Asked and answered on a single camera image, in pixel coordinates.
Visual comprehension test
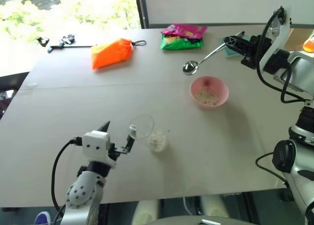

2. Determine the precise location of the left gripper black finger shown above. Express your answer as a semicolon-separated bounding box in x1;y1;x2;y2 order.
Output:
97;121;111;134
122;134;136;154

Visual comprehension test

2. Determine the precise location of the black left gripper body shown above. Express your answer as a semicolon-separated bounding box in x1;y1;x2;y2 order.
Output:
107;142;125;162

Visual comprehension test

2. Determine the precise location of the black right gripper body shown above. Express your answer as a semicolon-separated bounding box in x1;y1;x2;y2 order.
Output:
240;35;272;69

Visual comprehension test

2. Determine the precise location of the clear glass mug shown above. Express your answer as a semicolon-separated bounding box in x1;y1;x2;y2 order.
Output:
129;114;170;153

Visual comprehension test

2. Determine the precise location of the silver metal spoon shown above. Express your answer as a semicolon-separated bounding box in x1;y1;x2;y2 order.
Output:
182;42;228;76

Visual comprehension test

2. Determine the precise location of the oatmeal in glass mug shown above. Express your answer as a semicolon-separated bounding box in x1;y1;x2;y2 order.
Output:
148;131;169;152

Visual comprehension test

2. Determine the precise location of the pink bowl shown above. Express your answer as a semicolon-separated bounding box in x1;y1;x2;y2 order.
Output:
189;75;230;110

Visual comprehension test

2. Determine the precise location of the oatmeal in pink bowl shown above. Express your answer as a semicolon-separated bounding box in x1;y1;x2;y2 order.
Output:
194;90;220;106

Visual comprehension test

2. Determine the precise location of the teal notepad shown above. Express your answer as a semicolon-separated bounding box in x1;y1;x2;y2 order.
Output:
219;36;242;59

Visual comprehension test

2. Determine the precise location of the pink snack packet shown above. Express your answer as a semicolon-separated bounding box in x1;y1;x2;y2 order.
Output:
161;24;208;41

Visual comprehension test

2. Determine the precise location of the green snack packet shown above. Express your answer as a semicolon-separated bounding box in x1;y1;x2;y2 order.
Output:
160;33;204;50

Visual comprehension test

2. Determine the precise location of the bottle with orange liquid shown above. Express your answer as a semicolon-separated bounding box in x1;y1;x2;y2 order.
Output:
302;30;314;53

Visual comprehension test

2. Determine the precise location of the white rounded shape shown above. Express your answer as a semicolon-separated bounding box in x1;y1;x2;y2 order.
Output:
200;194;230;218
132;199;160;225

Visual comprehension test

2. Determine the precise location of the thin black rod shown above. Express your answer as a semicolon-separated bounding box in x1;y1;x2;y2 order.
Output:
47;45;93;54

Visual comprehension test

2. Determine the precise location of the black and white gadget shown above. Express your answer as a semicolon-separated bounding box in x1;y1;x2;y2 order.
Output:
58;34;76;45

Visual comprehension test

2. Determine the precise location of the blue shoe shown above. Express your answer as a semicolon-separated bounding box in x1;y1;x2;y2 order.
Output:
33;211;51;225

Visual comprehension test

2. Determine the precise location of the small black clamp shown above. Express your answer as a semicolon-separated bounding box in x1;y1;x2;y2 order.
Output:
36;36;51;48

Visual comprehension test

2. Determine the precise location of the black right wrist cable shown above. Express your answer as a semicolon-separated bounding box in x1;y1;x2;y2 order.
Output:
256;6;311;104

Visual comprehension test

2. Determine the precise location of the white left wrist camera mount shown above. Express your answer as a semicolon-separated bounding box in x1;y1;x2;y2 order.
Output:
82;130;117;170

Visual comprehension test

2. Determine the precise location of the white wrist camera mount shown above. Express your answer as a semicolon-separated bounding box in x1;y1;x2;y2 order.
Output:
259;6;294;73
82;130;117;170

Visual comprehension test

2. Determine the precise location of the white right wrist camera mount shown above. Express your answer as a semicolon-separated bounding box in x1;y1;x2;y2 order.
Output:
259;6;294;73

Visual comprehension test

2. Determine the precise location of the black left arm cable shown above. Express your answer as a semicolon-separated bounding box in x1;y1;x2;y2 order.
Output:
51;136;84;220

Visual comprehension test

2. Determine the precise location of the orange drawstring bag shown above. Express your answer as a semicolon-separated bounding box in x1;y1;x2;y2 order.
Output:
91;38;134;70

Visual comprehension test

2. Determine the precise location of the thin white cable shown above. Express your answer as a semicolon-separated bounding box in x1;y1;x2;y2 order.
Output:
182;197;193;216

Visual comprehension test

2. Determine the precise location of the dark window frame post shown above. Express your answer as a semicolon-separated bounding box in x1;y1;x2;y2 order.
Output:
134;0;151;29

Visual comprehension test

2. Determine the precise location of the black right elbow cable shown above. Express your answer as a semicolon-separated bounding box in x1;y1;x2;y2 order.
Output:
255;151;289;187

